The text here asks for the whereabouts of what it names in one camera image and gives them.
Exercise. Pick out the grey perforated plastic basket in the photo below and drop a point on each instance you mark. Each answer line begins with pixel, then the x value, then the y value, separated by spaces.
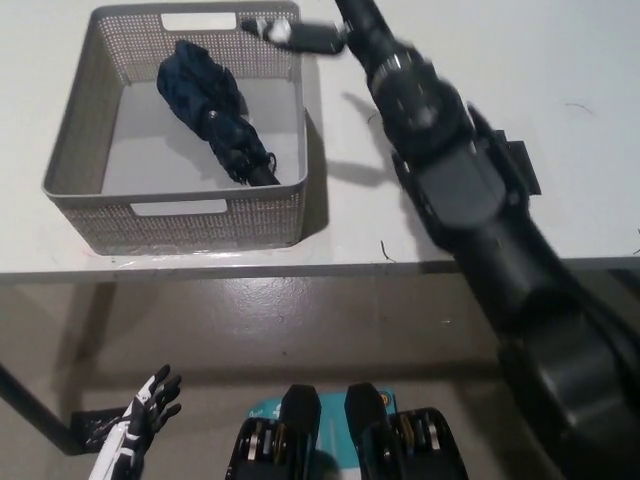
pixel 85 150

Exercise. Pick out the clear tape strip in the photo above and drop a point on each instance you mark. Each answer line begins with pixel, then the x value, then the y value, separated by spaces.
pixel 165 257

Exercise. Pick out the navy blue umbrella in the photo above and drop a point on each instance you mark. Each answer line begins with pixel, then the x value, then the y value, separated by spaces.
pixel 210 100

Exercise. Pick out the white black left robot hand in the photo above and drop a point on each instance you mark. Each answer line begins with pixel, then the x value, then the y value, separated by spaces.
pixel 145 410

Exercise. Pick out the black teal robot body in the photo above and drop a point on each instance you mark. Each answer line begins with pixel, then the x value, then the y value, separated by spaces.
pixel 300 450

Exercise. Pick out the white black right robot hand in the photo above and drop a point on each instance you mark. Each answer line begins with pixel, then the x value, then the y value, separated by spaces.
pixel 310 37

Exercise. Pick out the black metal table leg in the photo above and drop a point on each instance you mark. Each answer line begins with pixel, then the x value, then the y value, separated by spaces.
pixel 35 410

